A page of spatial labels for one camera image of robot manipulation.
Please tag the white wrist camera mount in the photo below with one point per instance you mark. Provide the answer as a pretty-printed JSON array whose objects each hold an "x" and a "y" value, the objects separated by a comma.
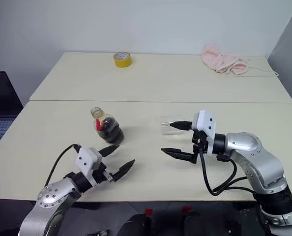
[
  {"x": 87, "y": 159},
  {"x": 206, "y": 125}
]

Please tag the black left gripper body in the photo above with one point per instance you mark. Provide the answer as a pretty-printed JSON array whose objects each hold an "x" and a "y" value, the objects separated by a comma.
[{"x": 100, "y": 174}]

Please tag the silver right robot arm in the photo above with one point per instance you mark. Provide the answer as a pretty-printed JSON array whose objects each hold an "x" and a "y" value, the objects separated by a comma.
[{"x": 256, "y": 157}]

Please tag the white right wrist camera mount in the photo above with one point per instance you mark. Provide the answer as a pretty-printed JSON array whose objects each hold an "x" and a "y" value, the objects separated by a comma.
[{"x": 206, "y": 125}]

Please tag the small red block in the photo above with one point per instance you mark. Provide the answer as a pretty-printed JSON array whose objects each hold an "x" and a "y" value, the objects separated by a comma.
[
  {"x": 186, "y": 209},
  {"x": 149, "y": 212}
]

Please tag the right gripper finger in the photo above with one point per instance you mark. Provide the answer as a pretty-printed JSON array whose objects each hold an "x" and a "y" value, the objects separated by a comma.
[
  {"x": 180, "y": 155},
  {"x": 184, "y": 125}
]

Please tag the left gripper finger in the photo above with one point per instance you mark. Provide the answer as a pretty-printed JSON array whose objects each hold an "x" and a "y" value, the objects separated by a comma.
[
  {"x": 123, "y": 170},
  {"x": 109, "y": 150}
]

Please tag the dark laptop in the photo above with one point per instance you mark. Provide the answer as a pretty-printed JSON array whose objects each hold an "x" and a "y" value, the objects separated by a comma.
[{"x": 1, "y": 96}]

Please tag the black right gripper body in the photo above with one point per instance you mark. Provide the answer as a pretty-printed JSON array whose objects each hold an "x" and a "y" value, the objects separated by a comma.
[{"x": 200, "y": 145}]

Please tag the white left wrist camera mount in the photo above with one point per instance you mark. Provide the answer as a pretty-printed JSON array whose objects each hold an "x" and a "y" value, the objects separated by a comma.
[{"x": 87, "y": 159}]

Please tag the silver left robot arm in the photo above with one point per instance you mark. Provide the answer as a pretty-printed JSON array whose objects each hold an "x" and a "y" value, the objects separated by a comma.
[{"x": 50, "y": 199}]

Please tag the yellow tape roll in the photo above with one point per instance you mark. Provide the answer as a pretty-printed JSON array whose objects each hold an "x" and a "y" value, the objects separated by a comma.
[{"x": 123, "y": 61}]

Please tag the pink towel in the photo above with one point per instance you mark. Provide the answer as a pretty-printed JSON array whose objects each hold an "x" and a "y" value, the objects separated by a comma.
[{"x": 219, "y": 60}]

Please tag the dark liquid plastic bottle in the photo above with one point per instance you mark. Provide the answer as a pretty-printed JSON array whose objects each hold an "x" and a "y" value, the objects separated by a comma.
[{"x": 111, "y": 134}]

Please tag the dark rounded shape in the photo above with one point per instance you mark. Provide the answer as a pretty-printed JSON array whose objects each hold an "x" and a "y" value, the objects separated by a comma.
[
  {"x": 195, "y": 223},
  {"x": 138, "y": 225}
]

